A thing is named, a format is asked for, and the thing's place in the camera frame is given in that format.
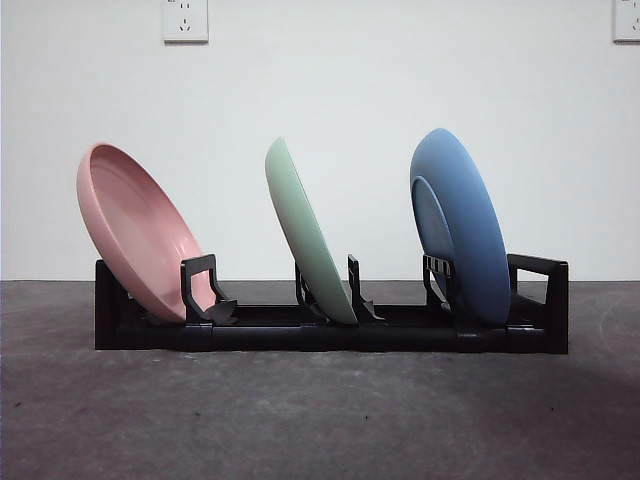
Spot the black plastic plate rack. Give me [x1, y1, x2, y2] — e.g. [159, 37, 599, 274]
[94, 253, 570, 356]

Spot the blue round plate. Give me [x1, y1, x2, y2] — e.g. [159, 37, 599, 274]
[409, 127, 512, 338]

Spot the pale green round plate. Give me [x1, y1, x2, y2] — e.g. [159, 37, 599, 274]
[264, 136, 360, 325]

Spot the pink round plate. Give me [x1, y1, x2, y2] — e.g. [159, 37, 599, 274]
[75, 143, 206, 324]

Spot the white wall socket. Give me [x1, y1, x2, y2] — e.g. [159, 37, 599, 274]
[613, 0, 640, 43]
[162, 0, 210, 44]

